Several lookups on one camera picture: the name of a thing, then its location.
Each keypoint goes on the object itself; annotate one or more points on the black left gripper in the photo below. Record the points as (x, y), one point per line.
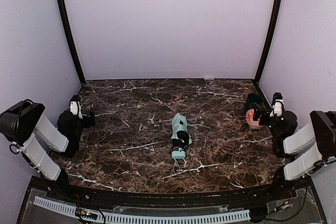
(87, 119)

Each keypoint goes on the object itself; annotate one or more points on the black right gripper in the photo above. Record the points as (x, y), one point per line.
(261, 113)

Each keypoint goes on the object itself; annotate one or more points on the dark green mug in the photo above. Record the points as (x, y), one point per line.
(251, 100)

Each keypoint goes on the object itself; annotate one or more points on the black and mint umbrella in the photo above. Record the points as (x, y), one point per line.
(181, 140)

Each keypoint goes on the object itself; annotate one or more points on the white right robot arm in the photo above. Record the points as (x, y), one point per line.
(310, 147)

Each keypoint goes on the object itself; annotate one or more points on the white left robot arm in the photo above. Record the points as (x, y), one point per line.
(30, 133)

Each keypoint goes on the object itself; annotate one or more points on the orange patterned ceramic bowl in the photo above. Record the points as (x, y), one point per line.
(253, 124)

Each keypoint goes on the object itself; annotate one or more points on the black front table rail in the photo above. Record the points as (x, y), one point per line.
(249, 197)

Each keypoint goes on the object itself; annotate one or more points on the grey slotted cable duct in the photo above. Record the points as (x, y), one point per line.
(141, 215)

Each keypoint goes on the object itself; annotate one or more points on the black right corner post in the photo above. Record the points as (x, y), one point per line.
(268, 41)

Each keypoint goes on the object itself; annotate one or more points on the black corner post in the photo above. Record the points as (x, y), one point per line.
(70, 41)
(268, 41)

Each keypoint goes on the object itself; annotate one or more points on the black left corner post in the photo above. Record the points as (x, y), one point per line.
(70, 41)

